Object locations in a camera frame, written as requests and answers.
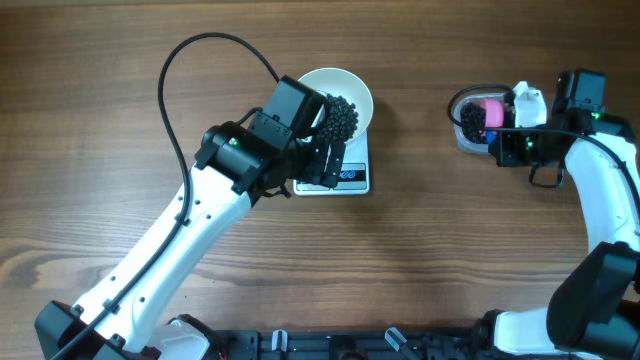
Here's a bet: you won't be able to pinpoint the black left camera cable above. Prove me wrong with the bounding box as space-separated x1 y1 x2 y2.
47 31 281 360

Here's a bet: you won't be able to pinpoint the white bowl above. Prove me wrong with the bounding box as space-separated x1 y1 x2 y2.
298 68 374 147

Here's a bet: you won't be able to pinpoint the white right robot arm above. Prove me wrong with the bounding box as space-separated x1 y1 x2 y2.
487 70 639 359

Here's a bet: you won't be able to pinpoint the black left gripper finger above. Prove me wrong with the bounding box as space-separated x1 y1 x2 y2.
320 141 336 188
331 141 346 187

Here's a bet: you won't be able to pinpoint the black beans in bowl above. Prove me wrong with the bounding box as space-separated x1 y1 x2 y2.
317 94 359 143

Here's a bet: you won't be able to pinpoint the white kitchen scale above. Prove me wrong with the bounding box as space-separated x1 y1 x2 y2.
293 132 371 196

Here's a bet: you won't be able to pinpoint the black beans in container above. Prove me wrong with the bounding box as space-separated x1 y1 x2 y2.
460 103 486 144

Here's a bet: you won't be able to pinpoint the black camera cable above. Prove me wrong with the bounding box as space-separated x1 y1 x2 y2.
446 83 640 211
47 31 281 360

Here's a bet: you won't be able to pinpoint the clear plastic bean container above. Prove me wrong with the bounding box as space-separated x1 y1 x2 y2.
453 93 515 155

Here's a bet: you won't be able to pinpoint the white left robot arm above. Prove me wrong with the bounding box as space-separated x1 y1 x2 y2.
35 76 344 359

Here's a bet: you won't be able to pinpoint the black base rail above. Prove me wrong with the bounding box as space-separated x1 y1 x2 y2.
159 313 491 360

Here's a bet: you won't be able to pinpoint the pink scoop with blue handle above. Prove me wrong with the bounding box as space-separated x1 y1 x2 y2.
481 98 505 144

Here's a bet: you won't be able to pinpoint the black right camera cable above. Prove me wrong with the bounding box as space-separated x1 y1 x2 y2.
446 83 640 211

